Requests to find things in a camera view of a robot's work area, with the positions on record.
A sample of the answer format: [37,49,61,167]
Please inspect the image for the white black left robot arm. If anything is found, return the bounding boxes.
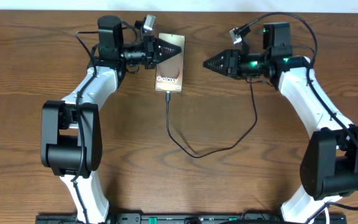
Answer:
[40,15,181,223]

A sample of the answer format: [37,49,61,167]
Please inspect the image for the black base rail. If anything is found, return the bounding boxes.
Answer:
[35,211,347,224]

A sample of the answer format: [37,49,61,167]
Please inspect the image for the black USB charging cable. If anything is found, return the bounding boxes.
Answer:
[165,79,259,159]

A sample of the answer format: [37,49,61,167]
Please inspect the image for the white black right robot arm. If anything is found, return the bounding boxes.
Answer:
[203,22,358,223]

